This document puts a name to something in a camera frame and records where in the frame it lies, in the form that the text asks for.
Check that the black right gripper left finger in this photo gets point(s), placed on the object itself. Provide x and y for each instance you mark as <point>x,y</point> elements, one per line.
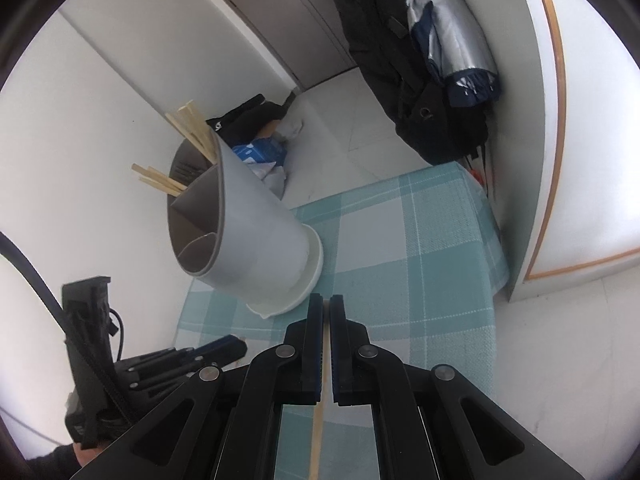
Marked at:
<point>222,425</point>

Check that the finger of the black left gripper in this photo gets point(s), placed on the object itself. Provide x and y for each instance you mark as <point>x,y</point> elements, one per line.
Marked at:
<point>210,354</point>

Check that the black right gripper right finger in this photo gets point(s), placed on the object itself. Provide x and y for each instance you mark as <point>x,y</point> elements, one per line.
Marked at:
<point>431,424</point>

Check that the wooden chopstick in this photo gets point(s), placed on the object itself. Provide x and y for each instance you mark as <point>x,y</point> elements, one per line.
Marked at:
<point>158,177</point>
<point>192,137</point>
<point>202,129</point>
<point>318,419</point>
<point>169,190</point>

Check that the person left hand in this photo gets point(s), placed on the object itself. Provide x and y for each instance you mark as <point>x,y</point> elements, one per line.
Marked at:
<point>84,453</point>

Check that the white grey utensil holder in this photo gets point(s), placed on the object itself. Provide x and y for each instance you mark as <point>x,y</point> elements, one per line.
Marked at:
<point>230,232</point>

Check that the teal plaid table mat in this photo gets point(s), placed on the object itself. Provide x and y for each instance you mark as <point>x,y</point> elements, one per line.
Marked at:
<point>418,262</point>

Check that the wooden chopstick in holder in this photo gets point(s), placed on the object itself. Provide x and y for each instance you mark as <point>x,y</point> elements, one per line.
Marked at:
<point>202,129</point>
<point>192,137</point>
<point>158,177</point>
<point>169,190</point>

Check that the grey plastic parcel bag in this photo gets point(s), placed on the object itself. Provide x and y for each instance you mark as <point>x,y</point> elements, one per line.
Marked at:
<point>272,176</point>

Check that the blue cardboard box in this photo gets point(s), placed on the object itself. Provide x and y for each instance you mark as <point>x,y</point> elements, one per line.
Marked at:
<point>262,151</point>

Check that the black clothes pile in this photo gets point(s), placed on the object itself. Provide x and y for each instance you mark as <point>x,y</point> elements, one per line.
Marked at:
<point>242,124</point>

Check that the white plastic parcel bag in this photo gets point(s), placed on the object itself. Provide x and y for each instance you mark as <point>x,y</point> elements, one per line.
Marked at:
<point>288,128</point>

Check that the grey door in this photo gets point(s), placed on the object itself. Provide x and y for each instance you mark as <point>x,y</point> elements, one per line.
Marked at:
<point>305,36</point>

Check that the silver folded umbrella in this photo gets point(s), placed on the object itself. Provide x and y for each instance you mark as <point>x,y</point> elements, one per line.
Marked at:
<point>455,50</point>

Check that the black backpack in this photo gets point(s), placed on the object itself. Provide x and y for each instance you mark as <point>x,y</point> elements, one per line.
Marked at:
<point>391,63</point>

